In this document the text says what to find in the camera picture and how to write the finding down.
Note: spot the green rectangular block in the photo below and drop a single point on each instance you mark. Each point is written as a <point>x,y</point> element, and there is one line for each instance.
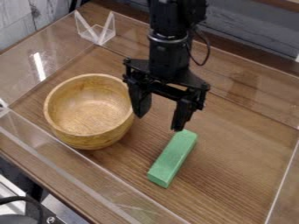
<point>170,161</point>

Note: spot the black metal table bracket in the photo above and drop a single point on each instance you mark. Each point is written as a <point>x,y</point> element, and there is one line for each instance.
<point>37,210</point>

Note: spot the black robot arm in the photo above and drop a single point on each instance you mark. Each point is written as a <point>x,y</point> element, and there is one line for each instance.
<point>174,19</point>

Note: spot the brown wooden bowl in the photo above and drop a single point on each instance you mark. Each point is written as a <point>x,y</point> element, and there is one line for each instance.
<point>89,111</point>

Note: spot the clear acrylic corner bracket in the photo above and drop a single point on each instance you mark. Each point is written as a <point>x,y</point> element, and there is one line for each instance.
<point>99,34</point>

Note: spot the clear acrylic front wall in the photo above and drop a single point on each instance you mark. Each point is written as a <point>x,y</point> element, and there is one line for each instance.
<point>103,198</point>

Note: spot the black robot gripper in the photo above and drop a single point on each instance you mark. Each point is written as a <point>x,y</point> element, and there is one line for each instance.
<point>165,75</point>

